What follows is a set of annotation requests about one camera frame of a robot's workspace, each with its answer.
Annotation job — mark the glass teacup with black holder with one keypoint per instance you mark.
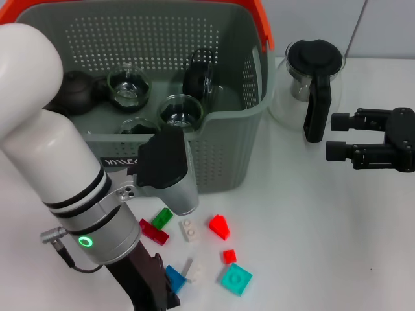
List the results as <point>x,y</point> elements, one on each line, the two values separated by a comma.
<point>137,127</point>
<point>197,81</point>
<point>180,113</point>
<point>129,94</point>

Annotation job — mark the dark red long brick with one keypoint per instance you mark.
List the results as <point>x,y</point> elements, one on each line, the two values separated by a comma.
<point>155,234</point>

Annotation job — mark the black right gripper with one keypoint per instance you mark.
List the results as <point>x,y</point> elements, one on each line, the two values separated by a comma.
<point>403,139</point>

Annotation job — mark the teal square plate brick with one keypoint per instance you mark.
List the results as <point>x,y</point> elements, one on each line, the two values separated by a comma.
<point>236,279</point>

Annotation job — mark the grey perforated storage bin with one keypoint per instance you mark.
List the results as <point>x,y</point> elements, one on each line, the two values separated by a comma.
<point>227,155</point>

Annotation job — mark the left wrist camera housing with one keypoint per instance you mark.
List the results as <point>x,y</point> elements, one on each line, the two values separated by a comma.
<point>165,158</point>

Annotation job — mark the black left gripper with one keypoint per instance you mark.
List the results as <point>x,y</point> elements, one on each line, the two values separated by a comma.
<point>139,282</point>

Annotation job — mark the glass pot with black lid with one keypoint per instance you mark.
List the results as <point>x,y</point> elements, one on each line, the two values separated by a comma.
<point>319,94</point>

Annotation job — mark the small red brick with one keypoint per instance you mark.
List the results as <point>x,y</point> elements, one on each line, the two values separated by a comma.
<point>229,256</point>

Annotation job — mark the dark clay teapot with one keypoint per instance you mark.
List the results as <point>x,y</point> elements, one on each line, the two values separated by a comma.
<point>78,94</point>

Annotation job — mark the blue square plate brick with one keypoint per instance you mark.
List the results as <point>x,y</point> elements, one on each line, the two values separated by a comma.
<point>176,278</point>

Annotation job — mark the white two-stud brick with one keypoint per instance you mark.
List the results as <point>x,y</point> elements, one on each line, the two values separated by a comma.
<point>190,230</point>

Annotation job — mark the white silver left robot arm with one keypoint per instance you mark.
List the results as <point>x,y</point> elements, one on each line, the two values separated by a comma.
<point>48,145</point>

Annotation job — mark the green brick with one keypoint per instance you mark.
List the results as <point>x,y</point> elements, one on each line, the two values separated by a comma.
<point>162,218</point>

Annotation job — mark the red sloped brick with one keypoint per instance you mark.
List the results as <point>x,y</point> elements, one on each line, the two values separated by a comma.
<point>220,226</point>

